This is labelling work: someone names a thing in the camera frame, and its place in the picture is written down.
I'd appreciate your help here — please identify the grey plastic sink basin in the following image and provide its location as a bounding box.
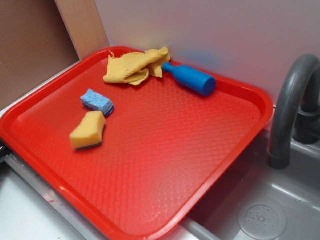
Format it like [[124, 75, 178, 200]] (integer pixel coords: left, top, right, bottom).
[[181, 129, 320, 240]]

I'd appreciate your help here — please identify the yellow sponge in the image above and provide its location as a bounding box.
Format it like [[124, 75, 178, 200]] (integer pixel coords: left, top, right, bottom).
[[69, 111, 106, 150]]

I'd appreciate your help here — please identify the yellow cloth rag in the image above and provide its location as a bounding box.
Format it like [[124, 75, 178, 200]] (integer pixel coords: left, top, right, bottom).
[[103, 47, 171, 86]]

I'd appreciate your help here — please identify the blue sponge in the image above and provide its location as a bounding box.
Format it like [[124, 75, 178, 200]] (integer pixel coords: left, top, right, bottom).
[[80, 89, 115, 117]]

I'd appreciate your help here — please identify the red plastic tray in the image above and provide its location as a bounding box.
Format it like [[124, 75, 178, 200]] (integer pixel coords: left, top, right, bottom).
[[0, 47, 274, 240]]

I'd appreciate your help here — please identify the blue plastic bottle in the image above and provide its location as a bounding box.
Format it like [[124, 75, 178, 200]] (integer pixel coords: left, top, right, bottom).
[[162, 62, 217, 96]]

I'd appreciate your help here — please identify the grey sink faucet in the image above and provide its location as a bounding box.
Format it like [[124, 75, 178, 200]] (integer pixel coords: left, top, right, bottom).
[[267, 54, 320, 169]]

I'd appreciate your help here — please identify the round sink drain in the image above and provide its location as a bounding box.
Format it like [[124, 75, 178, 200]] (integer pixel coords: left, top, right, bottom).
[[237, 199, 287, 240]]

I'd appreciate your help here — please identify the wooden board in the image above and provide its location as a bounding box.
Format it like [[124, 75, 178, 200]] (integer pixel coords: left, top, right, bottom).
[[55, 0, 110, 60]]

